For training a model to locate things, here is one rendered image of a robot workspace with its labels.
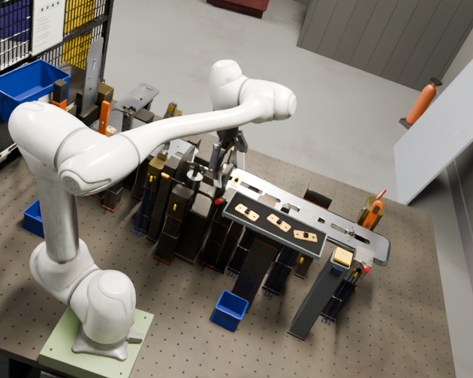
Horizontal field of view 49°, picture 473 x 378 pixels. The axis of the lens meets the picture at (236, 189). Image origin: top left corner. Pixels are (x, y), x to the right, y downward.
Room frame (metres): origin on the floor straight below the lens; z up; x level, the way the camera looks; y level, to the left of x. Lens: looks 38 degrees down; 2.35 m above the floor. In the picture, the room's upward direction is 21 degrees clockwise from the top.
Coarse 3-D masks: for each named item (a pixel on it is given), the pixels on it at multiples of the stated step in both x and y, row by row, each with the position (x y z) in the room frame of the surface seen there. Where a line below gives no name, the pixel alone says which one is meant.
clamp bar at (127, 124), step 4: (132, 108) 1.69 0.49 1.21; (124, 112) 1.66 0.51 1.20; (128, 112) 1.66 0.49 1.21; (132, 112) 1.66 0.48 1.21; (124, 116) 1.64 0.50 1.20; (128, 116) 1.66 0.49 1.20; (132, 116) 1.67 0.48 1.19; (124, 120) 1.66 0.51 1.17; (128, 120) 1.66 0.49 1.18; (132, 120) 1.67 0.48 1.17; (124, 124) 1.67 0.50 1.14; (128, 124) 1.66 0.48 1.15; (132, 124) 1.68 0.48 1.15; (124, 128) 1.67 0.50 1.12; (128, 128) 1.67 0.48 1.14
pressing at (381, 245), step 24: (96, 120) 1.83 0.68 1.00; (120, 120) 1.89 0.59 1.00; (192, 144) 1.91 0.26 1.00; (192, 168) 1.75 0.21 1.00; (264, 192) 1.76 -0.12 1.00; (288, 192) 1.83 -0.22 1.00; (336, 216) 1.79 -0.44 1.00; (336, 240) 1.63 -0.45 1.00; (384, 240) 1.75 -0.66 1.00; (384, 264) 1.60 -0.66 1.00
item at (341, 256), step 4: (336, 248) 1.40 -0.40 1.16; (340, 248) 1.41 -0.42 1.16; (336, 252) 1.38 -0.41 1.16; (340, 252) 1.39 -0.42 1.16; (344, 252) 1.39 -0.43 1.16; (348, 252) 1.40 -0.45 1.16; (336, 256) 1.36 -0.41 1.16; (340, 256) 1.36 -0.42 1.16; (344, 256) 1.37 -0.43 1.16; (348, 256) 1.38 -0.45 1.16; (336, 260) 1.35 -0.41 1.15; (340, 260) 1.35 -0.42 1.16; (344, 260) 1.35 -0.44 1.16; (348, 260) 1.36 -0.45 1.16; (344, 264) 1.35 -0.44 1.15; (348, 264) 1.34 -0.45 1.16
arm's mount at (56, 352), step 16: (64, 320) 1.01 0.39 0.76; (144, 320) 1.13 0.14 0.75; (64, 336) 0.96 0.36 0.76; (144, 336) 1.06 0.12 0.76; (48, 352) 0.88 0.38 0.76; (64, 352) 0.90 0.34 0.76; (128, 352) 0.98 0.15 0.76; (64, 368) 0.87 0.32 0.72; (80, 368) 0.87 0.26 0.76; (96, 368) 0.89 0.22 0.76; (112, 368) 0.91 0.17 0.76; (128, 368) 0.93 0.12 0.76
